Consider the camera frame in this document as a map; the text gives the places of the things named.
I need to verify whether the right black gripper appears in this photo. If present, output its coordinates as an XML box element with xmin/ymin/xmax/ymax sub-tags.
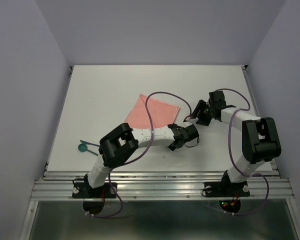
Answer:
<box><xmin>189</xmin><ymin>99</ymin><xmax>215</xmax><ymax>126</ymax></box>

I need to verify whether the pink satin napkin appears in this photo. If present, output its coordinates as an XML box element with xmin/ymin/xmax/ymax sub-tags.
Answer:
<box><xmin>124</xmin><ymin>94</ymin><xmax>180</xmax><ymax>129</ymax></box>

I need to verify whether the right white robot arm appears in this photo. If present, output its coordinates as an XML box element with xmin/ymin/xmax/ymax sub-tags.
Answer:
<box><xmin>189</xmin><ymin>88</ymin><xmax>282</xmax><ymax>195</ymax></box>

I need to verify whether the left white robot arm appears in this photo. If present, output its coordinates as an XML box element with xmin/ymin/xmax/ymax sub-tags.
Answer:
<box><xmin>83</xmin><ymin>123</ymin><xmax>200</xmax><ymax>197</ymax></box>

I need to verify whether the teal plastic utensil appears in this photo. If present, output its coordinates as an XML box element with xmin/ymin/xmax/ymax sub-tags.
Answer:
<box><xmin>80</xmin><ymin>140</ymin><xmax>100</xmax><ymax>147</ymax></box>

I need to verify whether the teal plastic spoon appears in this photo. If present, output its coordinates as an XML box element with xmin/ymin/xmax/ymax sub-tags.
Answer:
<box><xmin>78</xmin><ymin>143</ymin><xmax>99</xmax><ymax>156</ymax></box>

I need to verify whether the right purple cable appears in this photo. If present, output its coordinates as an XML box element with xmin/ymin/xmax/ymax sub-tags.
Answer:
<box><xmin>214</xmin><ymin>87</ymin><xmax>270</xmax><ymax>216</ymax></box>

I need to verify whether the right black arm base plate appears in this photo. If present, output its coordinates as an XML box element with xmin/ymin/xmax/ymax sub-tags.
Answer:
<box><xmin>201</xmin><ymin>181</ymin><xmax>250</xmax><ymax>198</ymax></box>

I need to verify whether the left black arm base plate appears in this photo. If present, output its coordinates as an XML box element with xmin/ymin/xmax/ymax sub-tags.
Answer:
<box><xmin>71</xmin><ymin>182</ymin><xmax>117</xmax><ymax>199</ymax></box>

